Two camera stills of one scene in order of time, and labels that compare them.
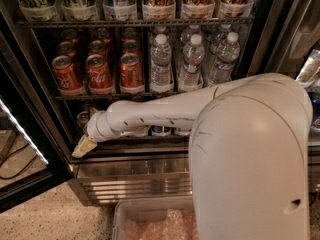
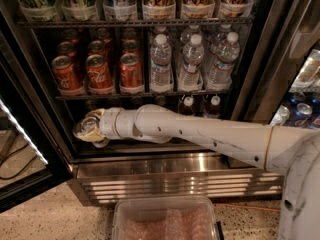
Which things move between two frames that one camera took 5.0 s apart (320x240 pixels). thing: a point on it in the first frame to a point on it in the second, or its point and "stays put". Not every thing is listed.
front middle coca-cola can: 99,75 stays put
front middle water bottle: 190,78 stays put
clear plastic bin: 155,218 stays put
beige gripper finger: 83,146 to 93,136
